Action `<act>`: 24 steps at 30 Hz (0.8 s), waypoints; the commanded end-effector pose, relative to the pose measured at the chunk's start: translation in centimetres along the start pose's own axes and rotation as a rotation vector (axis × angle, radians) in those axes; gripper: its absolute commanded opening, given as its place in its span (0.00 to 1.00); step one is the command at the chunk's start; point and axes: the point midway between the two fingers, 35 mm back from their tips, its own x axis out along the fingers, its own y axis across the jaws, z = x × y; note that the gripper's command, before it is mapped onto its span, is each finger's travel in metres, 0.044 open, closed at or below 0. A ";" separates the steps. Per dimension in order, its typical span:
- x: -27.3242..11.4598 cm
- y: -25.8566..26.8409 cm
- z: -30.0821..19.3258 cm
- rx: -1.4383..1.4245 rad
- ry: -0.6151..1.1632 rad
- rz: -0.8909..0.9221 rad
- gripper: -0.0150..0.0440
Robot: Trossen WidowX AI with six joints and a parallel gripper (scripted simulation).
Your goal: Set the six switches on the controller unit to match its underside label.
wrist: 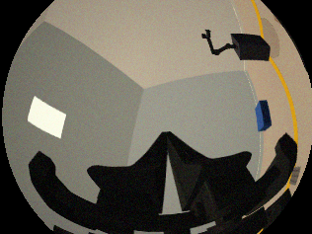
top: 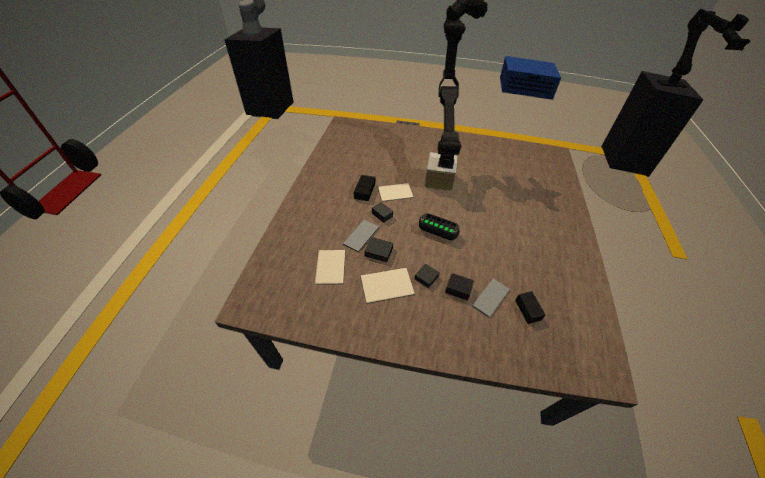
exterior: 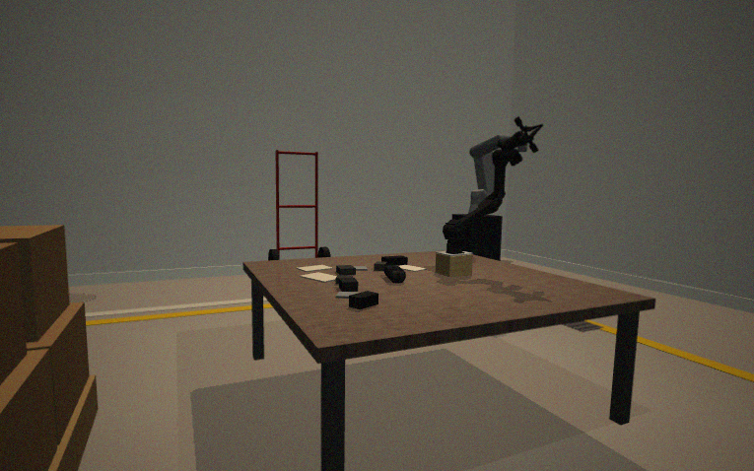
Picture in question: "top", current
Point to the beige flat rectangular panel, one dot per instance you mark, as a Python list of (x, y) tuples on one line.
[(387, 285)]

